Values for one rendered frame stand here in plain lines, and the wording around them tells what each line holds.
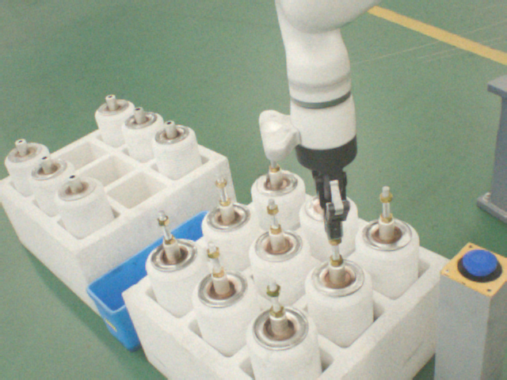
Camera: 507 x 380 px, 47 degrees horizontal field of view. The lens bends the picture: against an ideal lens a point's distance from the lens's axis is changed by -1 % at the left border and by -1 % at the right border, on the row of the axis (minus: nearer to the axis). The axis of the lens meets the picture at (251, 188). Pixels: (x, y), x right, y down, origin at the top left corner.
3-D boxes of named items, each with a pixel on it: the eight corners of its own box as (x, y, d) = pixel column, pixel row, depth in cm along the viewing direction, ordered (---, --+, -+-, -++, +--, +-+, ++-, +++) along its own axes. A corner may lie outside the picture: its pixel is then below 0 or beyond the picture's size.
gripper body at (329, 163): (364, 139, 67) (367, 205, 72) (347, 106, 74) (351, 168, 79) (298, 151, 67) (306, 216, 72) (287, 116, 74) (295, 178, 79)
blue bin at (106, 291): (215, 250, 132) (204, 207, 125) (247, 271, 125) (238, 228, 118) (101, 329, 117) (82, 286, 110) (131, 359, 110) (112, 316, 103)
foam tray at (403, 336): (290, 248, 129) (280, 181, 118) (451, 336, 104) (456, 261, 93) (147, 360, 109) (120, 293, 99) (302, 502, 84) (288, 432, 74)
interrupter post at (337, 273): (330, 286, 84) (329, 270, 82) (328, 275, 86) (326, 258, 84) (347, 284, 84) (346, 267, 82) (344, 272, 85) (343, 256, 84)
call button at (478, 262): (472, 255, 76) (474, 243, 75) (501, 267, 73) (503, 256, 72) (455, 272, 74) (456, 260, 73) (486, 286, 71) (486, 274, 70)
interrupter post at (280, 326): (268, 331, 79) (264, 314, 77) (280, 320, 80) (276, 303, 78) (281, 340, 77) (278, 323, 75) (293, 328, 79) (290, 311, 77)
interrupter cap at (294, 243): (252, 236, 95) (251, 233, 95) (298, 227, 95) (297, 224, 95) (257, 267, 89) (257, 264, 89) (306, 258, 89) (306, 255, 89)
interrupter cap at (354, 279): (314, 302, 82) (314, 298, 81) (308, 265, 88) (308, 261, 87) (369, 295, 81) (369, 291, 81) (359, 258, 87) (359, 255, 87)
